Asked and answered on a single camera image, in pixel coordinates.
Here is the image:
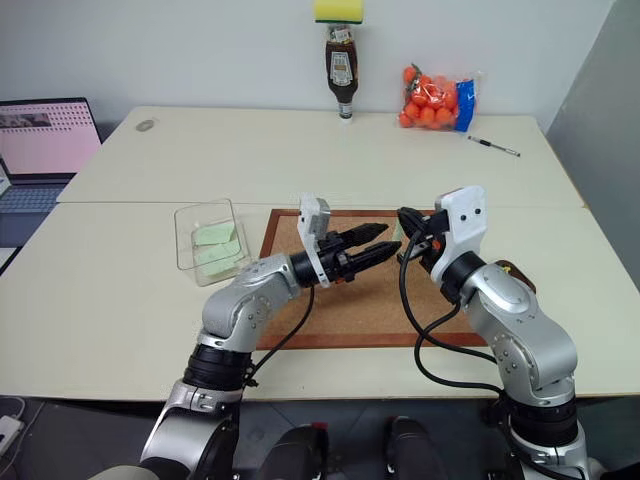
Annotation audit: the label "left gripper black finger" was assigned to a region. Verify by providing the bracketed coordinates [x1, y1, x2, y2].
[344, 222, 389, 247]
[351, 241, 403, 274]

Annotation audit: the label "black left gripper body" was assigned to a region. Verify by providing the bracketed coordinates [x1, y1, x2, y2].
[318, 231, 361, 286]

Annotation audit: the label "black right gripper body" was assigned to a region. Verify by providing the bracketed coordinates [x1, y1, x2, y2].
[416, 210, 450, 272]

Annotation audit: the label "dark brown pin tray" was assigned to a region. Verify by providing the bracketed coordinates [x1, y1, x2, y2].
[492, 259, 539, 295]

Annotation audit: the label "black and silver pen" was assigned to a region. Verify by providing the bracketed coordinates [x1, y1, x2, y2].
[467, 134, 522, 158]

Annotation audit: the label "bag of small oranges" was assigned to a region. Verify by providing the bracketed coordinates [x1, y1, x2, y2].
[398, 63, 487, 134]

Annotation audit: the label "green sponges in container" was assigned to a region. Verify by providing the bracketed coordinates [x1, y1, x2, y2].
[193, 241, 247, 279]

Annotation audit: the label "clear plastic container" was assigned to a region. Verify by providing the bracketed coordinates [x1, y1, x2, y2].
[173, 197, 253, 288]

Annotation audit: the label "brown sauce squeeze bottle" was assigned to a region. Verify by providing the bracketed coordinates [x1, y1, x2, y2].
[324, 23, 361, 122]

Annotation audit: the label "dark rounded shape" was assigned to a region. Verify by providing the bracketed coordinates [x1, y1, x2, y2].
[258, 422, 332, 480]
[383, 414, 447, 480]

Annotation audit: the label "grey partition panel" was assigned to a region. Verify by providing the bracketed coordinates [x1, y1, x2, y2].
[544, 0, 640, 314]

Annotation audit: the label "yellow and green sponge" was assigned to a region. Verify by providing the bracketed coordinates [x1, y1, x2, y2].
[312, 0, 365, 26]

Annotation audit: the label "open laptop with pink screen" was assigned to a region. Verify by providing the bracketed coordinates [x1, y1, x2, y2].
[0, 97, 104, 215]

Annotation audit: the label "white power strip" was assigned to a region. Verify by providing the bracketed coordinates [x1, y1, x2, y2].
[0, 414, 26, 443]

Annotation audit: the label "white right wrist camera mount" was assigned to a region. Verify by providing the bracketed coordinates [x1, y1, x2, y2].
[428, 185, 489, 286]

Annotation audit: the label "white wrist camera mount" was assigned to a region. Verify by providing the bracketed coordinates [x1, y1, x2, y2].
[428, 185, 489, 286]
[297, 196, 334, 291]

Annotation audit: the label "cork board with wooden frame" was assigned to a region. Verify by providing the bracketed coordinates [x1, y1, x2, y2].
[257, 208, 489, 351]

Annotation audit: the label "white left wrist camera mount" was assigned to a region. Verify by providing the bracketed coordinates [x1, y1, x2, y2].
[297, 196, 334, 291]

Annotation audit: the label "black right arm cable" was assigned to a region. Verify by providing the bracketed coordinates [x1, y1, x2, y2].
[397, 233, 507, 401]

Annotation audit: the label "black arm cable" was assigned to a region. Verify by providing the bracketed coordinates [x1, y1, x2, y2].
[397, 233, 507, 401]
[243, 284, 317, 389]

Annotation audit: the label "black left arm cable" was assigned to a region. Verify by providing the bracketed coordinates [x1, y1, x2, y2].
[243, 284, 317, 389]

